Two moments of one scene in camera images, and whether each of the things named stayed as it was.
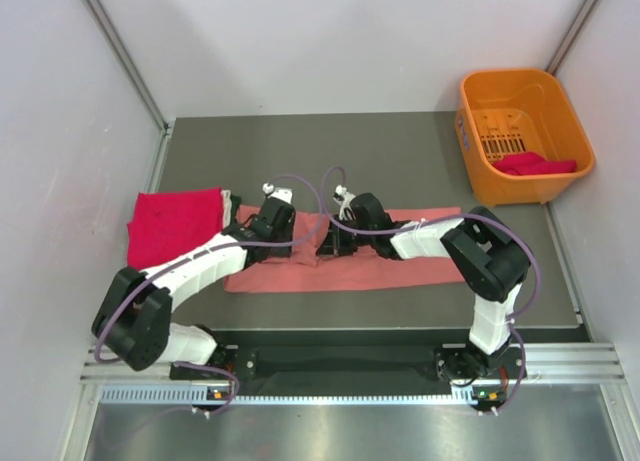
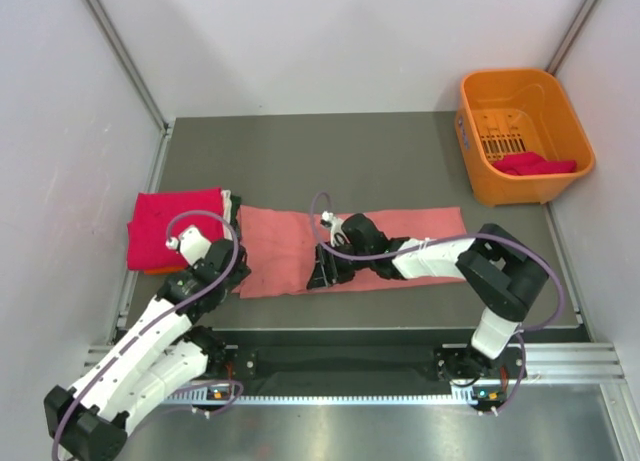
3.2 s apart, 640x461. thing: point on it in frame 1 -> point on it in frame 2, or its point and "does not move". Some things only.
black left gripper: x=282 y=251 -> x=242 y=272
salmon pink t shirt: x=432 y=261 does not move
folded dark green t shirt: x=235 y=203 does not move
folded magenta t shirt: x=165 y=223 does not move
